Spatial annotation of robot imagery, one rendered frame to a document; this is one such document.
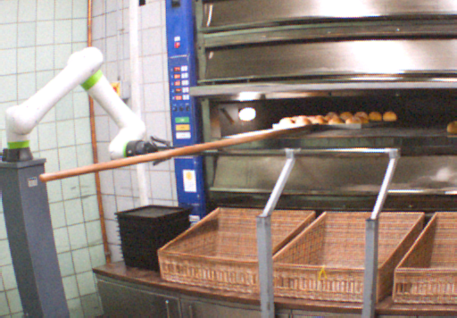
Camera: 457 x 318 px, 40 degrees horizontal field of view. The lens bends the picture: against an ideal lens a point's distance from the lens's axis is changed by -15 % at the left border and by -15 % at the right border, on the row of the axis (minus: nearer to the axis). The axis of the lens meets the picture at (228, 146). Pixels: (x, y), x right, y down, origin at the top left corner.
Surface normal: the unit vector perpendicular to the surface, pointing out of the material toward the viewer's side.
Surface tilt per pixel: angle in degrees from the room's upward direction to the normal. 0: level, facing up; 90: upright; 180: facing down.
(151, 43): 90
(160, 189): 90
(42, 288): 90
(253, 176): 70
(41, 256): 90
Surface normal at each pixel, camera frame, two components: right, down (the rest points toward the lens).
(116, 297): -0.62, 0.11
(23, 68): 0.79, 0.00
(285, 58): -0.60, -0.23
